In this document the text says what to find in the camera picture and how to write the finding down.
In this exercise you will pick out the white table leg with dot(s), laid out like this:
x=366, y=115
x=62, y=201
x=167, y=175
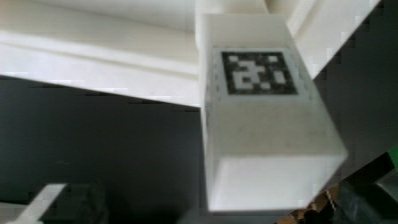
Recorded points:
x=272, y=147

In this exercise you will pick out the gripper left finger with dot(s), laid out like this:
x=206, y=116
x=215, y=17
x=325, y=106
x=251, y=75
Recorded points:
x=66, y=204

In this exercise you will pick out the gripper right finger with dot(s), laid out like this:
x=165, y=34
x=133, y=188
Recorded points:
x=366, y=204

